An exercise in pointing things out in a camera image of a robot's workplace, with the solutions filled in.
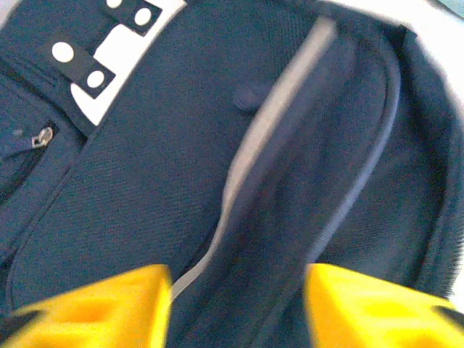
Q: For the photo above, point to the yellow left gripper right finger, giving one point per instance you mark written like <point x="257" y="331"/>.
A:
<point x="369" y="311"/>

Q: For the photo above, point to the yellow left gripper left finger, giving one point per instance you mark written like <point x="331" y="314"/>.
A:
<point x="101" y="311"/>

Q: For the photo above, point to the navy blue backpack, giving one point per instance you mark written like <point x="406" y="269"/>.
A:
<point x="181" y="163"/>

